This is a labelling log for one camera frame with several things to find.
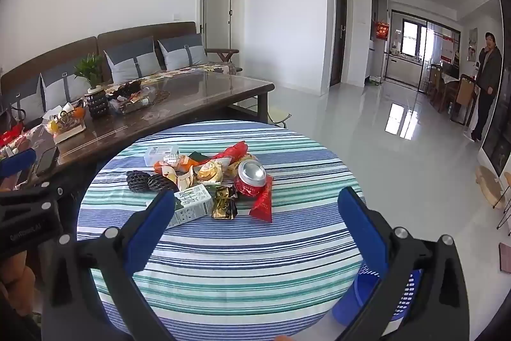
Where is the clear burger bread packet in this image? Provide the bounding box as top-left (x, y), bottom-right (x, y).
top-left (197, 160), bottom-right (224, 182)

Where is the brown sofa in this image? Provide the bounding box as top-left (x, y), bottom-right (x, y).
top-left (0, 21), bottom-right (242, 126)

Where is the dark wooden coffee table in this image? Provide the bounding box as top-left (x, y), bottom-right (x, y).
top-left (0, 69), bottom-right (276, 206)

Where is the green white milk carton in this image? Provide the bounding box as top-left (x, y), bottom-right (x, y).
top-left (164, 184), bottom-right (213, 230)

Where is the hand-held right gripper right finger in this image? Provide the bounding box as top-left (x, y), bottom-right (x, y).
top-left (331, 187), bottom-right (472, 341)

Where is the red snack bag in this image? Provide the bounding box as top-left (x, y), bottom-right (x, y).
top-left (210, 140), bottom-right (250, 166)

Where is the kitchen counter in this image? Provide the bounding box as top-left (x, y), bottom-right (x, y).
top-left (385, 53), bottom-right (424, 83)

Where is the red packet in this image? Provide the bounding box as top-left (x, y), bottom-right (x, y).
top-left (0, 125), bottom-right (23, 148)

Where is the blue plastic wastebasket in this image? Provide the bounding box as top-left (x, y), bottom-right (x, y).
top-left (331, 263), bottom-right (424, 326)

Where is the wire fruit basket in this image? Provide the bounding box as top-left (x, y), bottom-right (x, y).
top-left (44, 105), bottom-right (87, 144)

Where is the white cartoon paper bag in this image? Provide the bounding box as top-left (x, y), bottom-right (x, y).
top-left (154, 154), bottom-right (199, 192)

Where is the white door with black hinges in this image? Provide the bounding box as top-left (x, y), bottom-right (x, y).
top-left (200, 0), bottom-right (244, 51)

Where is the blue green striped tablecloth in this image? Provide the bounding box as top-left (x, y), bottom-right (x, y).
top-left (76, 120), bottom-right (384, 341)

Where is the black glass cabinet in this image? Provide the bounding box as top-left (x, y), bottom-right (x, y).
top-left (481, 65), bottom-right (511, 174)

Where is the black foam fruit net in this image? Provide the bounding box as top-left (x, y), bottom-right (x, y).
top-left (147, 172), bottom-right (179, 193)
top-left (126, 170), bottom-right (150, 192)

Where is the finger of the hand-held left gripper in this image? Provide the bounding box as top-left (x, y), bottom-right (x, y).
top-left (0, 148), bottom-right (37, 179)
top-left (0, 183), bottom-right (65, 222)

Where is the dining table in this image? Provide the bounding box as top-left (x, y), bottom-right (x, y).
top-left (439, 63), bottom-right (461, 88)

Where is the glass snack tray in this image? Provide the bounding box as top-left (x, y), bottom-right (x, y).
top-left (108, 81), bottom-right (157, 114)

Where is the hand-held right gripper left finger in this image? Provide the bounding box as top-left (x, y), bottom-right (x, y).
top-left (42, 189), bottom-right (178, 341)

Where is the green plant in black vase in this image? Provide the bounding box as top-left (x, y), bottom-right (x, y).
top-left (74, 53), bottom-right (109, 119)

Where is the black phone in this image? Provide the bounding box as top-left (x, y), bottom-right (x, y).
top-left (35, 146), bottom-right (60, 176)

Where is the oval wooden side table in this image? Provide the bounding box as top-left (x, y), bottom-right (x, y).
top-left (501, 171), bottom-right (511, 235)

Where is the framed wall picture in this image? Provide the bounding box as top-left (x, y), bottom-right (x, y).
top-left (468, 27), bottom-right (478, 62)

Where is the person's left hand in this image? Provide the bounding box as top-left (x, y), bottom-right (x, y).
top-left (0, 251), bottom-right (36, 320)

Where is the clear plastic box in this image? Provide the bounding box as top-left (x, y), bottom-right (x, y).
top-left (144, 144), bottom-right (179, 168)

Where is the grey blue sofa cushion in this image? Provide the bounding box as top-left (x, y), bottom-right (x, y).
top-left (40, 63), bottom-right (90, 112)
top-left (157, 33), bottom-right (208, 72)
top-left (0, 75), bottom-right (44, 122)
top-left (104, 36), bottom-right (161, 84)

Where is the crushed red drink can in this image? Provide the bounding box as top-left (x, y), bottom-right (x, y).
top-left (234, 159), bottom-right (267, 198)

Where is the dark wooden door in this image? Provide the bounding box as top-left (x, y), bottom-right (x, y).
top-left (329, 0), bottom-right (348, 88)

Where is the wooden dining chair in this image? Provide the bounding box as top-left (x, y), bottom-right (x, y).
top-left (451, 74), bottom-right (480, 126)
top-left (428, 63), bottom-right (445, 104)

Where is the gold black foil wrapper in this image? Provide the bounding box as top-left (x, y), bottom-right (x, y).
top-left (211, 186), bottom-right (239, 221)

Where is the red wrapper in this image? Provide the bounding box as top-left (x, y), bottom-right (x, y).
top-left (249, 174), bottom-right (275, 224)

